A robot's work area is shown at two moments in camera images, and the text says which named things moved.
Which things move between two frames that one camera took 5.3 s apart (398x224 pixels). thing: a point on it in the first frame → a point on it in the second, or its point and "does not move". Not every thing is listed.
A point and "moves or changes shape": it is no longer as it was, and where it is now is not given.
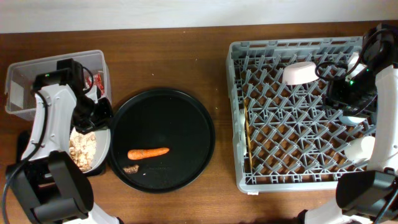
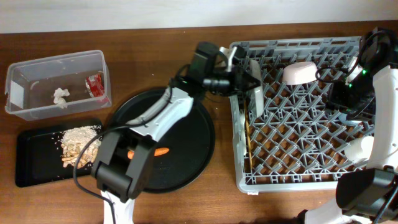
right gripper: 334,95 does not move
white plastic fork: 242,130 does not move
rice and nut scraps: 82,149 does not move
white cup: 360,150 does not move
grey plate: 103,143 moves or changes shape
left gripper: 102,122 → 239,78
